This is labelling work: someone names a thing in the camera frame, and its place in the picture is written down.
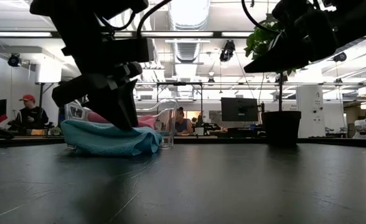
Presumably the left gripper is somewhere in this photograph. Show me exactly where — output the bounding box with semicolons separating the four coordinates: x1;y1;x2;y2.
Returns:
50;12;143;131

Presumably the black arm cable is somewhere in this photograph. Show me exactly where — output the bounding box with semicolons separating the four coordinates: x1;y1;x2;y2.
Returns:
241;0;280;34
135;0;173;39

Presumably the black ceiling spotlight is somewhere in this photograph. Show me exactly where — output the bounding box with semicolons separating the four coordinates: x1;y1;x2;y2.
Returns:
7;53;22;68
219;39;236;62

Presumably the pink microfiber towel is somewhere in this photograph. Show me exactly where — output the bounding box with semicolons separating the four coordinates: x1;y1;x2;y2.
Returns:
88;111;156;130

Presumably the green leafy plant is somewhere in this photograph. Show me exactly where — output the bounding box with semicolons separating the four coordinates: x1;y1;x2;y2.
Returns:
244;14;299;112

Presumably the light blue microfiber towel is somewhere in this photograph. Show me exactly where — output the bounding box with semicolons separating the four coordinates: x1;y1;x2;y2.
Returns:
60;119;164;157

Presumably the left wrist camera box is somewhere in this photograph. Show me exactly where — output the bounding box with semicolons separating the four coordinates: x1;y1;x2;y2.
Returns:
106;37;155;63

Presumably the black background rig frame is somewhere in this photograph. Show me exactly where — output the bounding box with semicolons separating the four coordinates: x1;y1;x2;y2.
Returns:
35;81;204;131

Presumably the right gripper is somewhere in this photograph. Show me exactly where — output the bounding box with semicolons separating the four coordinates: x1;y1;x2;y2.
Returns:
243;0;339;74

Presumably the clear plastic bin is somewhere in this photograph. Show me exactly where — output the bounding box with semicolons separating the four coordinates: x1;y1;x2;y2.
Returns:
63;98;178;149

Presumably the black plant pot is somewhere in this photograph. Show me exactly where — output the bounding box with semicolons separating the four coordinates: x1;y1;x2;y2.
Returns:
261;110;302;146

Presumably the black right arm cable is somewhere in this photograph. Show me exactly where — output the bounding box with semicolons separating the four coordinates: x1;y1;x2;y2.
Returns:
241;0;280;34

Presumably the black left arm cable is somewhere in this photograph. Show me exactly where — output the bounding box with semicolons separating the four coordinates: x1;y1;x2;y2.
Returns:
135;0;173;39

